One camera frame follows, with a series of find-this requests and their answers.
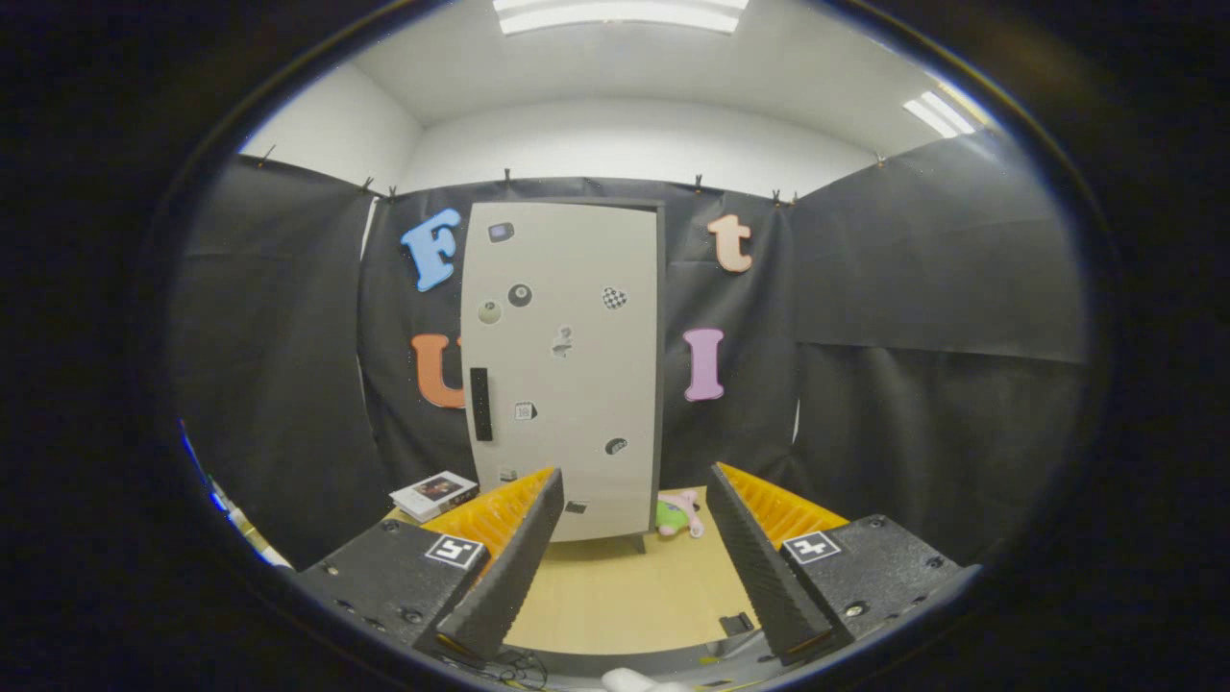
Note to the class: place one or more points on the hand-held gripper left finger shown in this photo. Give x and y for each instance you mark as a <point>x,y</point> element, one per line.
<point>514,567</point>

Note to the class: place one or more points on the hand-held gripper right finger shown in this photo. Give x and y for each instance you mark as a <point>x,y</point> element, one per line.
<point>759,567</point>

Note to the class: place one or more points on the grey shoe cabinet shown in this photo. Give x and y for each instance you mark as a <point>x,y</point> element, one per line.
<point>661,336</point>

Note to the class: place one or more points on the small black object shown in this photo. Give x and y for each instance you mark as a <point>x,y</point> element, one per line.
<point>737,624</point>

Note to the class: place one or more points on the green pink plush toy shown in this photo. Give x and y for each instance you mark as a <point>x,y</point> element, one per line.
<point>673,517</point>

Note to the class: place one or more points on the white book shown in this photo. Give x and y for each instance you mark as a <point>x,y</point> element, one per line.
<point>432,492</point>

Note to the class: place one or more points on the black backdrop cloth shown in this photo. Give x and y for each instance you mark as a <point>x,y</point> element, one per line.
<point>913,288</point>

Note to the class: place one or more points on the small ceiling light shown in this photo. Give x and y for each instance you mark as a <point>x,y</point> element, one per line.
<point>937,113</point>

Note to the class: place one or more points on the long ceiling light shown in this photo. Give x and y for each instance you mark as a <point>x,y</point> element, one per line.
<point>615,14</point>

